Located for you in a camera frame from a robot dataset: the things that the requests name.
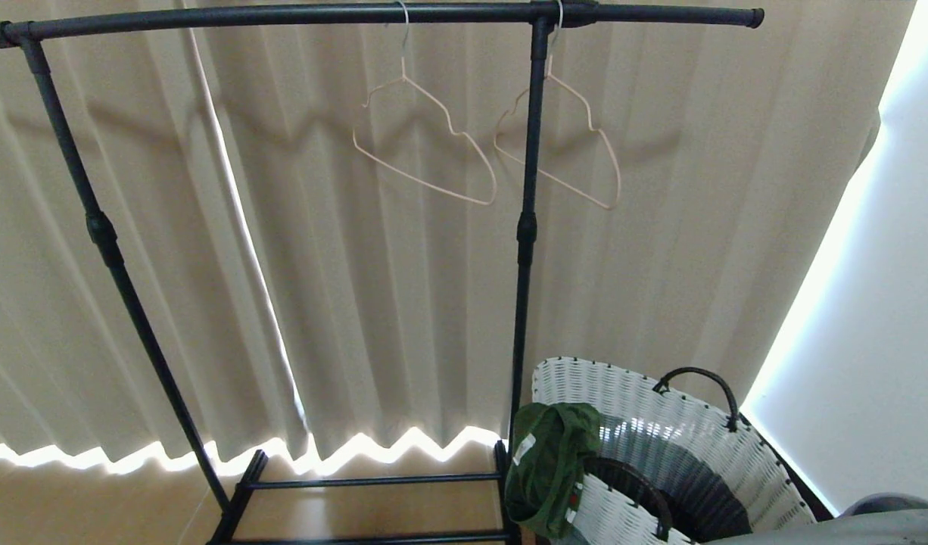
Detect pink clothes hanger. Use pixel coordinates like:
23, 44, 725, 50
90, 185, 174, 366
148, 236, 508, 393
352, 0, 498, 207
494, 0, 622, 211

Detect green garment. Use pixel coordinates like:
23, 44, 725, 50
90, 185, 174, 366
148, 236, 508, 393
503, 402, 606, 540

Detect white laundry basket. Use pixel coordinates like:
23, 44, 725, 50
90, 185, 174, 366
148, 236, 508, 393
531, 357, 819, 545

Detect beige curtain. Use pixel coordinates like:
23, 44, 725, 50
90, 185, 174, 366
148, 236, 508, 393
0, 0, 919, 472

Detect black clothes rack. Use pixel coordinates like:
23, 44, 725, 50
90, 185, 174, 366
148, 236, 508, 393
0, 0, 765, 545

